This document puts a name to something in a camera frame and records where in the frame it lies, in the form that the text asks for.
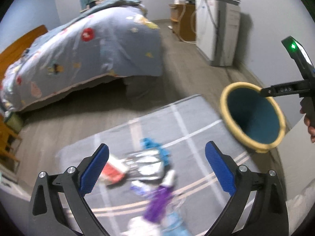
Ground wooden tv cabinet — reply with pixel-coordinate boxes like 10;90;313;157
169;4;196;42

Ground teal yellow-rimmed trash bin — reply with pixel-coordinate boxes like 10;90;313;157
220;82;286;153

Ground blue cartoon duvet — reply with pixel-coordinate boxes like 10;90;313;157
1;0;162;112

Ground light blue face mask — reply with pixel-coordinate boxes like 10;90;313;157
161;211;192;236

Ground small green waste basket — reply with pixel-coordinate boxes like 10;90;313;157
4;111;24;133

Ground white tissue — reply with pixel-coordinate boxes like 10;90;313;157
126;216;162;236

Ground wooden bed frame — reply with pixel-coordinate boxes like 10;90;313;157
0;25;47;80

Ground silver foil pouch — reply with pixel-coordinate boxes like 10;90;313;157
124;150;164;181

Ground white air purifier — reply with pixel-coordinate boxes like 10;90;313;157
195;0;241;67

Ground person right hand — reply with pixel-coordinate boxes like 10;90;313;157
299;108;315;143

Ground red white paper carton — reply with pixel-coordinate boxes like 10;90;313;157
100;154;129;185

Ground wooden nightstand stool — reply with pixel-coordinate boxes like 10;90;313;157
0;115;22;173

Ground purple snack wrapper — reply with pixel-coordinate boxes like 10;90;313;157
129;185;174;225

